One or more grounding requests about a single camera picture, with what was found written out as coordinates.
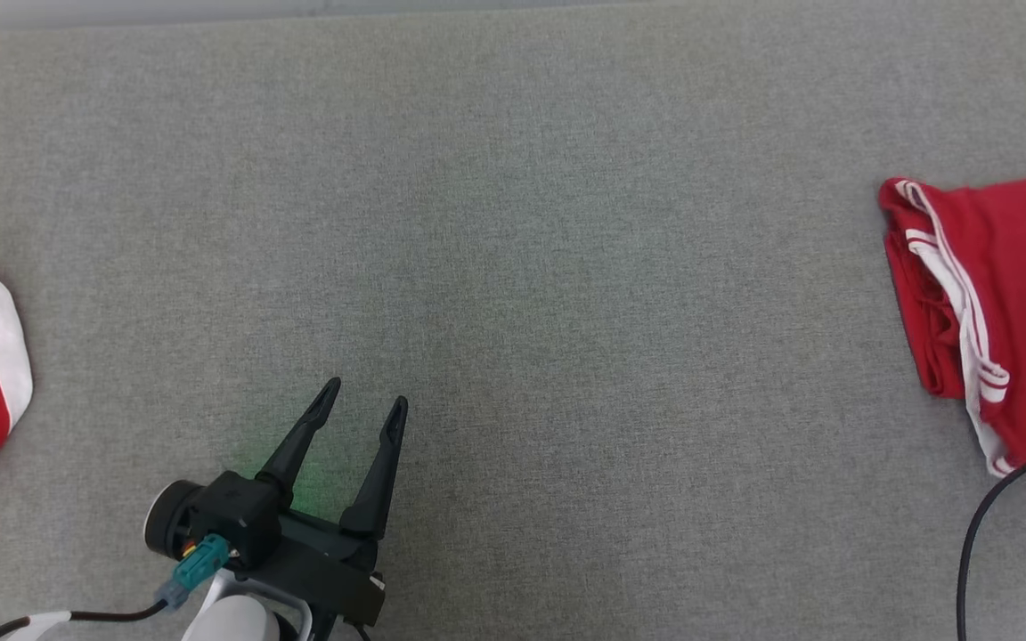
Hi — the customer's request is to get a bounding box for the teal-plug camera cable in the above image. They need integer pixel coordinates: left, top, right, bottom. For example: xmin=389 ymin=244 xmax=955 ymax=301
xmin=957 ymin=444 xmax=1026 ymax=641
xmin=0 ymin=534 xmax=232 ymax=641

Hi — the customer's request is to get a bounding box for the teal-plug right camera cable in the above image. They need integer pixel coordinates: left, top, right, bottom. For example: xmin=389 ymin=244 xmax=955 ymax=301
xmin=957 ymin=444 xmax=1026 ymax=641

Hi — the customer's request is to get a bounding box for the teal-plug left camera cable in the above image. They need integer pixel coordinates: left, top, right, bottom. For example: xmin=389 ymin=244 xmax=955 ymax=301
xmin=0 ymin=534 xmax=232 ymax=641

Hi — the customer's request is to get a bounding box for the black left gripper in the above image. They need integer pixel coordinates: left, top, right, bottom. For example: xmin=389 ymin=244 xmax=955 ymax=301
xmin=246 ymin=377 xmax=410 ymax=629

